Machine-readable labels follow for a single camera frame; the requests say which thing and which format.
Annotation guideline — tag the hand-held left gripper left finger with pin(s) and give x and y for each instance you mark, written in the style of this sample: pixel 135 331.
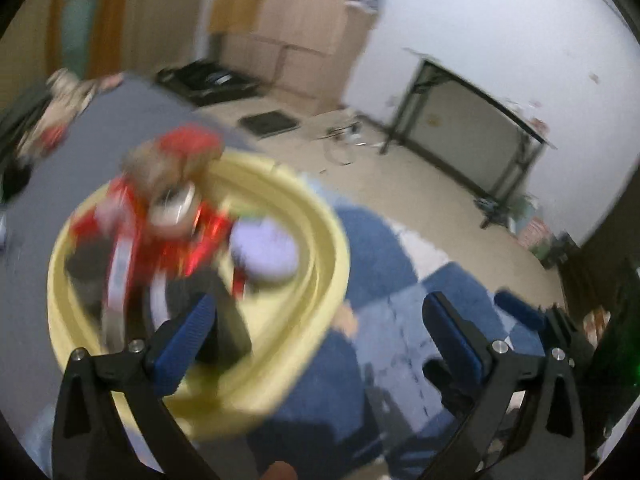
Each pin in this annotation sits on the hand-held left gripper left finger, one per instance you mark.
pixel 187 340

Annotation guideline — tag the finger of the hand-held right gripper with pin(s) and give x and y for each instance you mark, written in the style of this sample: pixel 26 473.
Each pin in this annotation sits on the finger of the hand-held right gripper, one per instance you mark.
pixel 520 307

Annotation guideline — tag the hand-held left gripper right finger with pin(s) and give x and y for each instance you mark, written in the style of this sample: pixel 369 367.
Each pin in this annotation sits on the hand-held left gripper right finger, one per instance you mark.
pixel 452 345

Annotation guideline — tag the large glossy red box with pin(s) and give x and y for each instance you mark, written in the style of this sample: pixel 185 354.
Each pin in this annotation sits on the large glossy red box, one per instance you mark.
pixel 180 250

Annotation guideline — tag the purple round puff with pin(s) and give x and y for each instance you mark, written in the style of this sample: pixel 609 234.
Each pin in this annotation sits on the purple round puff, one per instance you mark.
pixel 265 250

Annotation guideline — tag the pale yellow plastic basin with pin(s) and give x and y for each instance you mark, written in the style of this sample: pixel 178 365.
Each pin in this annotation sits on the pale yellow plastic basin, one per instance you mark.
pixel 310 240

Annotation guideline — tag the red carton brown end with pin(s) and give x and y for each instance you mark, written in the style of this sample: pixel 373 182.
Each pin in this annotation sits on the red carton brown end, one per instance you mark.
pixel 187 145

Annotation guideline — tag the blue checkered rug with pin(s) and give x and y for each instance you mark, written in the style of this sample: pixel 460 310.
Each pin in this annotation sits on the blue checkered rug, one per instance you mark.
pixel 390 310

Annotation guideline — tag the dark door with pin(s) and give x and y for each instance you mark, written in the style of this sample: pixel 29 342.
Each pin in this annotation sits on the dark door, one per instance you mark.
pixel 585 275

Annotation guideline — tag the pink paper bag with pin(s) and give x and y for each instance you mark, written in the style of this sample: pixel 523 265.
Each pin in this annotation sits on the pink paper bag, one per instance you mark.
pixel 532 232

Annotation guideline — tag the black folding table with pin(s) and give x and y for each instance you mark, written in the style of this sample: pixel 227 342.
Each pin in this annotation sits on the black folding table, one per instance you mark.
pixel 475 91

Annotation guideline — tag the black flat panel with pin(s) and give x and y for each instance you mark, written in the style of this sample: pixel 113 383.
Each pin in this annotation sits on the black flat panel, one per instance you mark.
pixel 267 122

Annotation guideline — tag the black open case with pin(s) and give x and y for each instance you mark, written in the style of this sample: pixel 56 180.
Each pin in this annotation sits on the black open case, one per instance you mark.
pixel 205 80

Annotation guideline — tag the dark clothing pile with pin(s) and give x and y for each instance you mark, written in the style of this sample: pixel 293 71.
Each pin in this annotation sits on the dark clothing pile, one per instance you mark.
pixel 20 120

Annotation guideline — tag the beige clothing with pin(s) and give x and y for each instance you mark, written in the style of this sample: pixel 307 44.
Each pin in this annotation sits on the beige clothing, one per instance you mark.
pixel 70 87

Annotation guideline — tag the beige curtain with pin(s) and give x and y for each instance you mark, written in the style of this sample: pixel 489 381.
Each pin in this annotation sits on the beige curtain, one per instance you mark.
pixel 165 5

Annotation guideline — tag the wooden wardrobe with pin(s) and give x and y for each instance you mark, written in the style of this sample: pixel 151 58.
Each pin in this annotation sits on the wooden wardrobe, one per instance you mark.
pixel 300 10

